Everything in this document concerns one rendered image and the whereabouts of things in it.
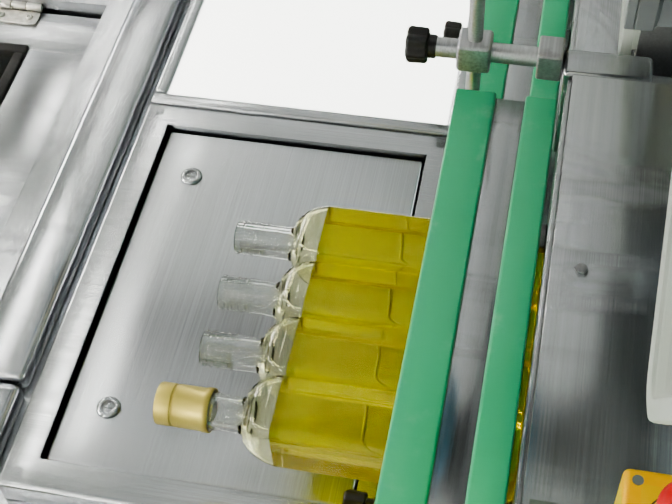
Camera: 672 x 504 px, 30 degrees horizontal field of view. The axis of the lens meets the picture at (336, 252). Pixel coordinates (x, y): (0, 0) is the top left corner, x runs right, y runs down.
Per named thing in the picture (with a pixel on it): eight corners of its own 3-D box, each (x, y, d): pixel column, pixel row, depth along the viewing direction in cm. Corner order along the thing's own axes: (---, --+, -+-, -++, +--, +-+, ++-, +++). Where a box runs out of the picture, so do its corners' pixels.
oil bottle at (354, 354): (527, 382, 102) (271, 345, 105) (532, 344, 97) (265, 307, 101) (519, 442, 99) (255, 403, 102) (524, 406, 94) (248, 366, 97)
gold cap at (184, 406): (206, 442, 97) (151, 433, 98) (218, 418, 100) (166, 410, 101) (206, 402, 96) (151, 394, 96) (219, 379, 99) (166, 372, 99)
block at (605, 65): (638, 133, 106) (554, 124, 107) (655, 50, 98) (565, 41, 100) (635, 164, 104) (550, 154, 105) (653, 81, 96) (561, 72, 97)
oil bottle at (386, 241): (541, 269, 109) (300, 238, 112) (546, 228, 104) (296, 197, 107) (534, 322, 105) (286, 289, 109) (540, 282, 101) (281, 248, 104)
